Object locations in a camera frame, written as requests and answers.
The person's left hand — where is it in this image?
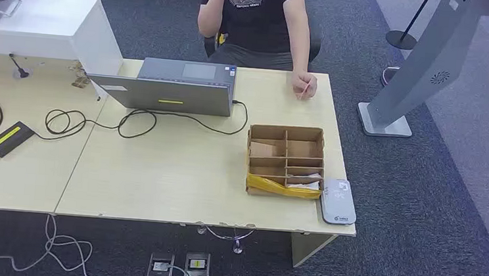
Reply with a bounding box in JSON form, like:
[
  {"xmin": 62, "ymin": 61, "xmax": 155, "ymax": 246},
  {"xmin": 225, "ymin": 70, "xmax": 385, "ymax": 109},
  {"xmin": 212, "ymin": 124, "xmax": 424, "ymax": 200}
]
[{"xmin": 290, "ymin": 70, "xmax": 319, "ymax": 103}]

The tan ID card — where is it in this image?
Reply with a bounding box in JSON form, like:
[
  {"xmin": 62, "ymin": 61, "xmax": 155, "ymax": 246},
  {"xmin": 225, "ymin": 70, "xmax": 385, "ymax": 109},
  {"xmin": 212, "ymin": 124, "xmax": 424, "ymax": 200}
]
[{"xmin": 298, "ymin": 80, "xmax": 312, "ymax": 102}]

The person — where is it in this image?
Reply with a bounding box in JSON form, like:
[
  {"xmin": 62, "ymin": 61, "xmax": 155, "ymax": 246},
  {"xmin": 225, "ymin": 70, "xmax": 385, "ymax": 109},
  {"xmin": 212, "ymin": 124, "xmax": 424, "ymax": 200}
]
[{"xmin": 191, "ymin": 0, "xmax": 325, "ymax": 103}]

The white grey card reader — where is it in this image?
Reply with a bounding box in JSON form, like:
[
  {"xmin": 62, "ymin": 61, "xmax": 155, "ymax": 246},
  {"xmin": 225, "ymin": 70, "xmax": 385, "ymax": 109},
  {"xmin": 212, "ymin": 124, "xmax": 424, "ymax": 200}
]
[{"xmin": 317, "ymin": 177, "xmax": 360, "ymax": 227}]

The cardboard divided box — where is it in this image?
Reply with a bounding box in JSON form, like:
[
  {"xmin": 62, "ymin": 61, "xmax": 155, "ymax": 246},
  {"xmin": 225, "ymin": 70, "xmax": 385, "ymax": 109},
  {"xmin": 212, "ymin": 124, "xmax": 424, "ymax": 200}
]
[{"xmin": 242, "ymin": 122, "xmax": 329, "ymax": 202}]

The dark shoe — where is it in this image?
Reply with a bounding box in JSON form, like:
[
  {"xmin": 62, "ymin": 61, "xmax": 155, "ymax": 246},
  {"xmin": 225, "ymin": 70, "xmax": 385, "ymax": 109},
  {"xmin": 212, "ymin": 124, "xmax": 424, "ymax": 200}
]
[{"xmin": 379, "ymin": 64, "xmax": 402, "ymax": 88}]

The black stanchion pole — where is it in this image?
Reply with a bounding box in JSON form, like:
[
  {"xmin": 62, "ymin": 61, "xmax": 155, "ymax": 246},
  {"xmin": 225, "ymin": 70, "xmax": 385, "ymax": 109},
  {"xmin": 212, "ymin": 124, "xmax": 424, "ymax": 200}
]
[{"xmin": 384, "ymin": 0, "xmax": 433, "ymax": 53}]

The grey laptop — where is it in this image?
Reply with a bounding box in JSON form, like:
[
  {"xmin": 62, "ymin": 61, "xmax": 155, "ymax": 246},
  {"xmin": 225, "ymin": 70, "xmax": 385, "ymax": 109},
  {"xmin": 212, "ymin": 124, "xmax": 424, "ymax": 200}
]
[{"xmin": 84, "ymin": 52, "xmax": 239, "ymax": 119}]

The grey kiosk stand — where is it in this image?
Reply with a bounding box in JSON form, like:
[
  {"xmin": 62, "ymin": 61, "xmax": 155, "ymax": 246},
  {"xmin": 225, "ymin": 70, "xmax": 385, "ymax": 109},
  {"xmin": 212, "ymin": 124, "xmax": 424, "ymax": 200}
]
[{"xmin": 355, "ymin": 0, "xmax": 489, "ymax": 146}]

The white desk leg panel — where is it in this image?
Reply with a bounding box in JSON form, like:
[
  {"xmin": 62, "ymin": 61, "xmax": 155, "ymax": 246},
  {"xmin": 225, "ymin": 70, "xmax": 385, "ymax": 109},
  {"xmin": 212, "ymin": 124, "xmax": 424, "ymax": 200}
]
[{"xmin": 289, "ymin": 231, "xmax": 338, "ymax": 271}]

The brown torn tape residue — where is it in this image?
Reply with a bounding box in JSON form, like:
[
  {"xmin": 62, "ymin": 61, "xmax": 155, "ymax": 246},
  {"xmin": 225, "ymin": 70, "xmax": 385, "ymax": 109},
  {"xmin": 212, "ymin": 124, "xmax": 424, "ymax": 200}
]
[{"xmin": 66, "ymin": 60, "xmax": 93, "ymax": 89}]

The white cabinet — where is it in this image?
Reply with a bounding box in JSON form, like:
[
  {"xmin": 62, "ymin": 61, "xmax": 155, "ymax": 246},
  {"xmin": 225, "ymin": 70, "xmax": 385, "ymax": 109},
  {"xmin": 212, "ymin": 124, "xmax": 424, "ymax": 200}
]
[{"xmin": 0, "ymin": 0, "xmax": 129, "ymax": 103}]

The floor socket with yellow label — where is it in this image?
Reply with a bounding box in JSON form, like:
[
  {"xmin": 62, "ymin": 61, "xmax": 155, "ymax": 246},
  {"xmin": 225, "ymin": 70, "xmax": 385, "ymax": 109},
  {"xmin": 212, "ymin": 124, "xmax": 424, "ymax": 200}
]
[{"xmin": 184, "ymin": 251, "xmax": 212, "ymax": 276}]

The small black desk microphone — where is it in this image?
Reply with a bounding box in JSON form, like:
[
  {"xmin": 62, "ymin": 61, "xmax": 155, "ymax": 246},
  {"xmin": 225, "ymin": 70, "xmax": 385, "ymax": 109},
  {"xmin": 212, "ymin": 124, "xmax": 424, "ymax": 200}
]
[{"xmin": 7, "ymin": 53, "xmax": 34, "ymax": 81}]

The floor socket with white plug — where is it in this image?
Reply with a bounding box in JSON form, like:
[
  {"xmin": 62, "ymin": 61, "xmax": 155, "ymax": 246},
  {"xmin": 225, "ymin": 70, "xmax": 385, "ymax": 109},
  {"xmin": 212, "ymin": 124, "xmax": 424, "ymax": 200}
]
[{"xmin": 147, "ymin": 251, "xmax": 176, "ymax": 276}]

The black power adapter yellow label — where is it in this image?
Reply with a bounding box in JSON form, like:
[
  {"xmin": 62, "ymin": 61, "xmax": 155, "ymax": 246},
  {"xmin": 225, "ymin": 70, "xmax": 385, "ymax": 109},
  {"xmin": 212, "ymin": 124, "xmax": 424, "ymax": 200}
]
[{"xmin": 0, "ymin": 120, "xmax": 37, "ymax": 161}]

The black laptop power cable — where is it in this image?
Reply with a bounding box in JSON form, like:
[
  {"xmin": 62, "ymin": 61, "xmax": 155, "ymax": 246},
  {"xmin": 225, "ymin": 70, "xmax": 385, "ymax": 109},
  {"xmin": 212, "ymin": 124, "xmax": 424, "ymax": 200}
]
[{"xmin": 32, "ymin": 84, "xmax": 250, "ymax": 156}]

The long white floor cable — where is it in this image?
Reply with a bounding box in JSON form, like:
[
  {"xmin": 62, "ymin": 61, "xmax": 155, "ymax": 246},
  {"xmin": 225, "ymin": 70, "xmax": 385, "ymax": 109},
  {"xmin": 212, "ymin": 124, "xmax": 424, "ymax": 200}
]
[{"xmin": 0, "ymin": 210, "xmax": 108, "ymax": 276}]

